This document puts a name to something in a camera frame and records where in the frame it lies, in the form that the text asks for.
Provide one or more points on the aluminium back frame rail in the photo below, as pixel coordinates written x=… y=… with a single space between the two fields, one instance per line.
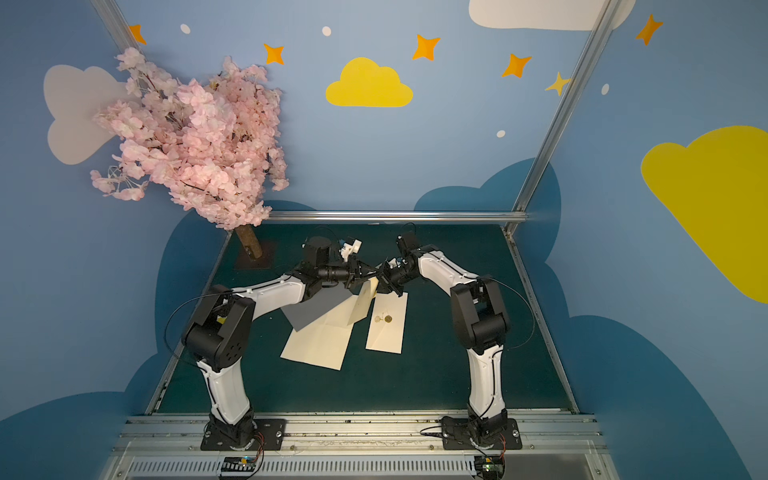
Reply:
x=377 y=217

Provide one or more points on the aluminium front rail platform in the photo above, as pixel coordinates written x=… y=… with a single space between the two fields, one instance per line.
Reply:
x=364 y=445

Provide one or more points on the cream paper sheet near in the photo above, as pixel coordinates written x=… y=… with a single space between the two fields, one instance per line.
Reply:
x=324 y=342

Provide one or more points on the green circuit board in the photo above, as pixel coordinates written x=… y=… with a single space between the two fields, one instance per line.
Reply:
x=489 y=467
x=242 y=467

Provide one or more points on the right green circuit board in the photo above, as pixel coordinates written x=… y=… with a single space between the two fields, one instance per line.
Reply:
x=489 y=467

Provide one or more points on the aluminium left corner post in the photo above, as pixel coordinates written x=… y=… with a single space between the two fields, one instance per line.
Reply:
x=115 y=24

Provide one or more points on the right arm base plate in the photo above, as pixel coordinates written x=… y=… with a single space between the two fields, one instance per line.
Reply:
x=497 y=433

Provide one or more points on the brown artificial tree trunk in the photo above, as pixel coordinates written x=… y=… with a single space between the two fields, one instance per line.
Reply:
x=249 y=242

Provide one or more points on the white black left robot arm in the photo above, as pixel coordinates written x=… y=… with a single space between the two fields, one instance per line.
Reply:
x=218 y=332

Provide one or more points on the aluminium corner post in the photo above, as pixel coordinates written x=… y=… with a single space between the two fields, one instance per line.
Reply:
x=115 y=24
x=581 y=75

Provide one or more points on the pink cherry blossom tree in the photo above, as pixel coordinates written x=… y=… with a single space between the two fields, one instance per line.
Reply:
x=213 y=146

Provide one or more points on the white envelope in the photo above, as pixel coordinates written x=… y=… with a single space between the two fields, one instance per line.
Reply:
x=387 y=337

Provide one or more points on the cream envelope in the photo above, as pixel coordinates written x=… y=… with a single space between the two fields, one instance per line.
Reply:
x=356 y=307

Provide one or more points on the grey envelope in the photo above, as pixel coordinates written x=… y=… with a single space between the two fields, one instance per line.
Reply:
x=303 y=314

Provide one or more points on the left green circuit board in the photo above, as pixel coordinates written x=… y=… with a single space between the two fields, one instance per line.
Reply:
x=242 y=467

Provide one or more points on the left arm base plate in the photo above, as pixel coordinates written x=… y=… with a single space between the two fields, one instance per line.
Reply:
x=248 y=435

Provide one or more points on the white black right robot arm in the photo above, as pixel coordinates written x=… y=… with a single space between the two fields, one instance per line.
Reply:
x=480 y=321

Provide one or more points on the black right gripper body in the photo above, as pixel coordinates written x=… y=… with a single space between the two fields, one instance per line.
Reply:
x=387 y=273

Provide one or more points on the dark metal tree base plate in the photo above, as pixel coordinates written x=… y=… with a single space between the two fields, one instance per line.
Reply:
x=246 y=261

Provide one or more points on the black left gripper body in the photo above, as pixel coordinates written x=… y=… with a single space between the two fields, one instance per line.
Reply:
x=354 y=274

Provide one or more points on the aluminium right corner post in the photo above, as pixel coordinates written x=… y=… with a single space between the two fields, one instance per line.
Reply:
x=581 y=75

